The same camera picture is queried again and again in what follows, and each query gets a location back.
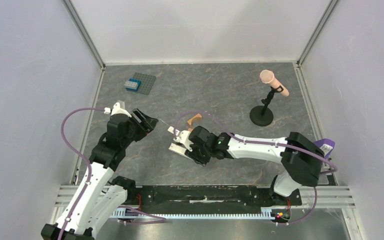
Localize black microphone stand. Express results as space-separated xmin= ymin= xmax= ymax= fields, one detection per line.
xmin=249 ymin=86 xmax=284 ymax=127

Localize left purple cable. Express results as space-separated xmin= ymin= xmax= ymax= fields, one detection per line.
xmin=56 ymin=107 xmax=167 ymax=240

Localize white remote control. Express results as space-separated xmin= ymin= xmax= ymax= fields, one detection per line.
xmin=168 ymin=143 xmax=190 ymax=159

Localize grey lego baseplate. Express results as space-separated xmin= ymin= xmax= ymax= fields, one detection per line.
xmin=133 ymin=72 xmax=157 ymax=95

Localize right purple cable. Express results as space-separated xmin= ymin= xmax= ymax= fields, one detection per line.
xmin=173 ymin=110 xmax=339 ymax=226

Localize blue grey lego brick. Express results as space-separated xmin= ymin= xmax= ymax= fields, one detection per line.
xmin=124 ymin=78 xmax=142 ymax=92

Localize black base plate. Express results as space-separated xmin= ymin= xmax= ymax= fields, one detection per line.
xmin=124 ymin=185 xmax=302 ymax=215

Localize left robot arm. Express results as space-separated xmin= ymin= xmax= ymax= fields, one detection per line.
xmin=40 ymin=103 xmax=158 ymax=240

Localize purple cable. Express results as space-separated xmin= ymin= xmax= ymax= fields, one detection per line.
xmin=56 ymin=107 xmax=167 ymax=240
xmin=173 ymin=110 xmax=339 ymax=226

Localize arched wooden block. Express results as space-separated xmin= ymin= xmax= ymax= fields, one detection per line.
xmin=187 ymin=113 xmax=203 ymax=128

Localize pink microphone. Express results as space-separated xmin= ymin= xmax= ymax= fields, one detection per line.
xmin=259 ymin=69 xmax=290 ymax=97

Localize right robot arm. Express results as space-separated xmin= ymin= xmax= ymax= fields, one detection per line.
xmin=184 ymin=126 xmax=324 ymax=204

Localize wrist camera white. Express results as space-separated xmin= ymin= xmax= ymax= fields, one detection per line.
xmin=111 ymin=100 xmax=132 ymax=118
xmin=173 ymin=130 xmax=193 ymax=151

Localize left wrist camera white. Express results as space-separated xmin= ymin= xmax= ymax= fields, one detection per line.
xmin=111 ymin=100 xmax=132 ymax=118

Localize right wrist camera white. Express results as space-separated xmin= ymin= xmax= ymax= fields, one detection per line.
xmin=173 ymin=130 xmax=193 ymax=151

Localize white cable duct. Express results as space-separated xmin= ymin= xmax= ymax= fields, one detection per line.
xmin=109 ymin=207 xmax=276 ymax=221

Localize white remote battery cover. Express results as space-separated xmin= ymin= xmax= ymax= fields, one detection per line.
xmin=167 ymin=126 xmax=178 ymax=135

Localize purple plastic object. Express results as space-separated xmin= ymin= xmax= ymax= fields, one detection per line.
xmin=314 ymin=138 xmax=336 ymax=159

